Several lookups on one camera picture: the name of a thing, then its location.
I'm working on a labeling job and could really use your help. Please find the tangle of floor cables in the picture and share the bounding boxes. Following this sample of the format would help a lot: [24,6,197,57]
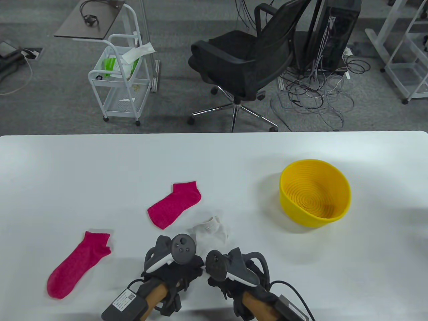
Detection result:
[270,50,371,131]

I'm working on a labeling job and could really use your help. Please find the white power strip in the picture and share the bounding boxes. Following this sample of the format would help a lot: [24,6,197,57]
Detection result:
[343,47,353,81]

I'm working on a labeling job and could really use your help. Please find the white desk leg frame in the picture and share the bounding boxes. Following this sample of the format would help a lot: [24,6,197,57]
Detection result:
[364,0,407,72]

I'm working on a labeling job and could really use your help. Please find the hanging black cables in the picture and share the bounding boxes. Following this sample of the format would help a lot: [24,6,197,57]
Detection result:
[234,0,259,32]

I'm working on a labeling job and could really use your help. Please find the white paper sheet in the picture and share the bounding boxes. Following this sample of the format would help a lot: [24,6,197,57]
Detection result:
[120,42,156,64]

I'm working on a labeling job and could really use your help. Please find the black sensor cable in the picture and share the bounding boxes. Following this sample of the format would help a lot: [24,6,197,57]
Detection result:
[269,280,316,321]

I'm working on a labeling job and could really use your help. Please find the person's right forearm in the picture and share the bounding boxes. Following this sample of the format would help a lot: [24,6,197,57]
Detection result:
[241,291,281,321]

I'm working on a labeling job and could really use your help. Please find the white floor cable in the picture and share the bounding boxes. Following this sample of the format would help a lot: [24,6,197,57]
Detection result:
[0,55,33,97]

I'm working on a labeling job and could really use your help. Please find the person's left hand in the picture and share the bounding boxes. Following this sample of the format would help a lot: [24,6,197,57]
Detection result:
[140,256,205,291]

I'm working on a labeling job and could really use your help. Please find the person's right hand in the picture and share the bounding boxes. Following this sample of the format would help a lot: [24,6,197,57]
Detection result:
[207,278,278,301]

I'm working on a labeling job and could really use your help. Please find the black office chair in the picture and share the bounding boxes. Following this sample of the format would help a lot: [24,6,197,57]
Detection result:
[187,0,313,132]

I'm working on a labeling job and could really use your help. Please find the pink sock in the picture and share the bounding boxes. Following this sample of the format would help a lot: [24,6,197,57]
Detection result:
[147,181,202,230]
[46,231,111,299]

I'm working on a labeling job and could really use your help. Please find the floor outlet box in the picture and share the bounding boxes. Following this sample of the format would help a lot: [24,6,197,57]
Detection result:
[20,47,43,61]

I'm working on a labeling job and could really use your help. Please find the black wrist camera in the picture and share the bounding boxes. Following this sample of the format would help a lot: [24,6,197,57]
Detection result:
[157,291,183,316]
[231,294,254,321]

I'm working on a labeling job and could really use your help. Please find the yellow ribbed basket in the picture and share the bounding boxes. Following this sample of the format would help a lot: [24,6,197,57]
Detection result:
[280,159,351,229]

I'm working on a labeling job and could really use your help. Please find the black headphones with cable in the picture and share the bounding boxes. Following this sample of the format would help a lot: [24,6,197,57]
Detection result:
[79,0,101,32]

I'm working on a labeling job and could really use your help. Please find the grey side table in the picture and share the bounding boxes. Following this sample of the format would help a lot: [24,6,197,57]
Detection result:
[53,0,126,40]

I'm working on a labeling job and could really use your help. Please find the white metal rack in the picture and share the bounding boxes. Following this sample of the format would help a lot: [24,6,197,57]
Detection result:
[385,0,428,105]

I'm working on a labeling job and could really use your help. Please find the black computer tower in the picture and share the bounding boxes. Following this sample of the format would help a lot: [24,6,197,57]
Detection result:
[306,0,362,72]

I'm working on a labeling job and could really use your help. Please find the green packet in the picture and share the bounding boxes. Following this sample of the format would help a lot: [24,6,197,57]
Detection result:
[102,58,139,79]

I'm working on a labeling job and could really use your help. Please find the white rolling cart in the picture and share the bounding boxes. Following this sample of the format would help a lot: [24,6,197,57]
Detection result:
[88,3,151,127]

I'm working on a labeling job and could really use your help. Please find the person's left forearm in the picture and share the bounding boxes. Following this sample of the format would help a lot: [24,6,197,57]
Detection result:
[140,283,169,313]

